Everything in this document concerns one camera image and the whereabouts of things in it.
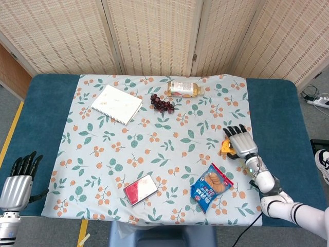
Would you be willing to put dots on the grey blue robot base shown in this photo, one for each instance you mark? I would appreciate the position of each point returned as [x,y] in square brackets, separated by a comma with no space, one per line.
[164,236]

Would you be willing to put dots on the small yellow toy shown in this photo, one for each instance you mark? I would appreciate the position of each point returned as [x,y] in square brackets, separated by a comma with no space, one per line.
[226,148]

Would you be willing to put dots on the white power strip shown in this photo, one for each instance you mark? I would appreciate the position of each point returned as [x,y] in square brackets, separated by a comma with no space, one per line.
[321,102]

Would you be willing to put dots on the dark purple grape bunch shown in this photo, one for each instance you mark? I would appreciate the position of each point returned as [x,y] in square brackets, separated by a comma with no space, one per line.
[162,104]

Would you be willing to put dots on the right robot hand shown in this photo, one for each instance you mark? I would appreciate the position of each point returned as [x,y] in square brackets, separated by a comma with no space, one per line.
[244,145]

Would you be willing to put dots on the white paper strip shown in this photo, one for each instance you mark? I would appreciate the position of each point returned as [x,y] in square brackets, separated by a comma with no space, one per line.
[84,239]

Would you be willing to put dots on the blue cookie bag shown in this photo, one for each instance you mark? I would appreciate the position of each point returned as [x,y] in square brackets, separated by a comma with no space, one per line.
[208,193]

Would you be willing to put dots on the floral printed tablecloth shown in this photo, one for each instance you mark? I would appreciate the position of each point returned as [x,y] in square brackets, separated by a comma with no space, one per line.
[180,123]

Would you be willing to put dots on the white spiral notebook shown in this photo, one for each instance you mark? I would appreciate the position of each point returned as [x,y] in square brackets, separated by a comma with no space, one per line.
[115,103]

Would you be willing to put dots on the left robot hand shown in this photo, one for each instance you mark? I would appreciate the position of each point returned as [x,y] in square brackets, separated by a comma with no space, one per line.
[15,190]

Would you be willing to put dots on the red ink pad case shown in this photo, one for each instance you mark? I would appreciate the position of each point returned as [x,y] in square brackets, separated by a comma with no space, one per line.
[140,190]

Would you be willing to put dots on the teal table cover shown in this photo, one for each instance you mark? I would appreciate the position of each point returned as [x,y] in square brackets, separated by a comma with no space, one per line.
[277,123]

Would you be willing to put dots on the clear juice bottle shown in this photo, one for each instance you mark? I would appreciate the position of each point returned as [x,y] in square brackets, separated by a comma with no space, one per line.
[182,89]

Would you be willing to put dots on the brass screen hinge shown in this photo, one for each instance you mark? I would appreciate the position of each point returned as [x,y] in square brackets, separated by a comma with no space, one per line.
[194,57]

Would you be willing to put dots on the woven folding screen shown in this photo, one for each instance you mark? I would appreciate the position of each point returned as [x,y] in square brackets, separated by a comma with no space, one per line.
[154,33]

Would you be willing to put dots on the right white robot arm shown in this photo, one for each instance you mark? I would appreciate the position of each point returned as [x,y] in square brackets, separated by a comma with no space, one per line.
[264,180]

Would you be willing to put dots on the black floor box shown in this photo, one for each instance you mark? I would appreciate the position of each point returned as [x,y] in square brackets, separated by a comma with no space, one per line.
[320,144]

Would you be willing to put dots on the brown wooden cabinet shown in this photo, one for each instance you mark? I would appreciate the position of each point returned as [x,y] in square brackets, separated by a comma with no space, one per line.
[13,74]

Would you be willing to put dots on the black and white sneaker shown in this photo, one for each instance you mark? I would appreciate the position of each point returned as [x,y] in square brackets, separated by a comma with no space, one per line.
[322,164]

